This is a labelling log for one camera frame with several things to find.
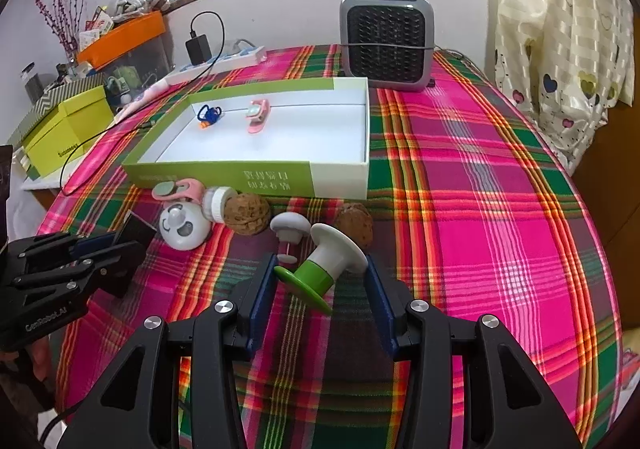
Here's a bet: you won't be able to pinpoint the black rectangular box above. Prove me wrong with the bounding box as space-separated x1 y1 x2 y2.
112 210 157 250

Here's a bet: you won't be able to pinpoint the black charger cable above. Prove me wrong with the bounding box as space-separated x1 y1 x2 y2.
59 10 227 196

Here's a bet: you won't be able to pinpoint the green and white plunger toy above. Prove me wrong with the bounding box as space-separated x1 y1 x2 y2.
273 223 368 315

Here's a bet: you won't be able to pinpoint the white and blue power strip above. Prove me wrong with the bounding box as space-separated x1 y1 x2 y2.
165 45 266 87

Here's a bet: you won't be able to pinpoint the small green carton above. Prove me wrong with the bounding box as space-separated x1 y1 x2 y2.
107 68 138 102

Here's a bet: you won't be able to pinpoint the clear bin with orange lid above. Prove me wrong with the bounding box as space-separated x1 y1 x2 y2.
75 11 171 80

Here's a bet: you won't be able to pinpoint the heart print curtain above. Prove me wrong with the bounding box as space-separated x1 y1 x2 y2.
487 0 640 174

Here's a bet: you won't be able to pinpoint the black charger adapter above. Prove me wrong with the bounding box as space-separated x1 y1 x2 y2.
185 31 211 64

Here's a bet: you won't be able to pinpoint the green and white cardboard tray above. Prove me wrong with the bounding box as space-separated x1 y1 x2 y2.
121 77 372 202

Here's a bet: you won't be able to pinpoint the wooden cabinet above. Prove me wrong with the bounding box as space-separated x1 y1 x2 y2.
570 99 640 330

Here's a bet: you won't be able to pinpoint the brown walnut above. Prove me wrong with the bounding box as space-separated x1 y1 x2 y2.
223 193 272 236
332 202 375 250

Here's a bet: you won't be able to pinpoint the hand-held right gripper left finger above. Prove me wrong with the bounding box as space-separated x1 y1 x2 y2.
70 253 281 449

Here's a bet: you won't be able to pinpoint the printed paper packets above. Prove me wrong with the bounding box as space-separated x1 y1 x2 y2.
77 8 115 50

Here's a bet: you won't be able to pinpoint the chevron patterned box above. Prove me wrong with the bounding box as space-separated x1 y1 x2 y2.
7 74 108 150

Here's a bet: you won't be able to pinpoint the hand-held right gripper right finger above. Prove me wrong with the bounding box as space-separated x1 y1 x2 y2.
364 254 583 449

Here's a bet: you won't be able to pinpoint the grey portable heater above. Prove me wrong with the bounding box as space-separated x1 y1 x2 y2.
339 0 436 92

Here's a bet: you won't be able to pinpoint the pink clip with green pad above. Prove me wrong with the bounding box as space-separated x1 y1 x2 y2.
245 99 273 134
151 178 205 204

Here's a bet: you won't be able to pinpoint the blue and orange toy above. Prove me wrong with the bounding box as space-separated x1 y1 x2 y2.
196 104 225 130

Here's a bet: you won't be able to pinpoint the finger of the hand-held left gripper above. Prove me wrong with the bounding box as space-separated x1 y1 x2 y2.
5 240 147 300
17 231 119 275

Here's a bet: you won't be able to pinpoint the plaid tablecloth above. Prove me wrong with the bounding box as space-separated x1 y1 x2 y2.
35 45 623 449

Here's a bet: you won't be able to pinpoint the yellow-green cardboard box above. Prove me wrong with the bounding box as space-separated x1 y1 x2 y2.
22 86 116 178

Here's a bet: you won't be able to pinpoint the white panda face toy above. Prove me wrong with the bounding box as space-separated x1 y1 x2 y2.
158 201 212 251

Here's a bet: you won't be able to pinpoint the pink and white tube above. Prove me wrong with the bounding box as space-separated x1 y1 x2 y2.
117 77 173 117

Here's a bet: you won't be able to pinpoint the white ribbed jar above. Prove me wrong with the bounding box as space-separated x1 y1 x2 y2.
200 185 238 226

